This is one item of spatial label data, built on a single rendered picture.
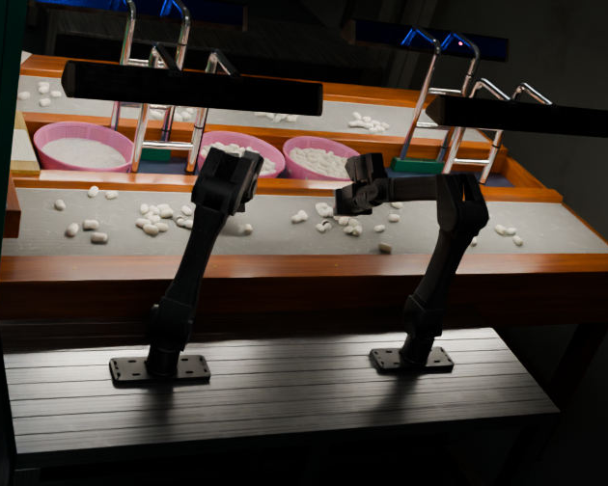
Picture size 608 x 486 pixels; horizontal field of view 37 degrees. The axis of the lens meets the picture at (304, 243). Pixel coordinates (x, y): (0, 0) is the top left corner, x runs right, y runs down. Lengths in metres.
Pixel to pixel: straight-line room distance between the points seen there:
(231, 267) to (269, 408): 0.37
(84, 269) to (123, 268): 0.08
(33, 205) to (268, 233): 0.57
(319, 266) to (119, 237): 0.48
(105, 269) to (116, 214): 0.28
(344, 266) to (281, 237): 0.19
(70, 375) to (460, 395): 0.85
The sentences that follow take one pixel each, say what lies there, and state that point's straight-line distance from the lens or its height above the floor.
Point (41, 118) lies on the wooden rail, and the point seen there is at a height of 0.77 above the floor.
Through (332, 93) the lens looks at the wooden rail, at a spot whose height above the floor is 0.76.
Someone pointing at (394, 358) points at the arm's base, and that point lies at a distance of 2.08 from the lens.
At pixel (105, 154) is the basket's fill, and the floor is 0.74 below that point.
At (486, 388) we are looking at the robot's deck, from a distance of 2.13.
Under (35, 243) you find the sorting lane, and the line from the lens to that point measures 2.06.
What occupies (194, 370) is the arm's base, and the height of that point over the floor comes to 0.68.
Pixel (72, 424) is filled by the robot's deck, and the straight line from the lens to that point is 1.72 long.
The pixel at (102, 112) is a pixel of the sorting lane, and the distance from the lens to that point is 2.72.
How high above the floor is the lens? 1.85
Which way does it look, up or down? 29 degrees down
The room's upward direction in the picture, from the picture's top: 17 degrees clockwise
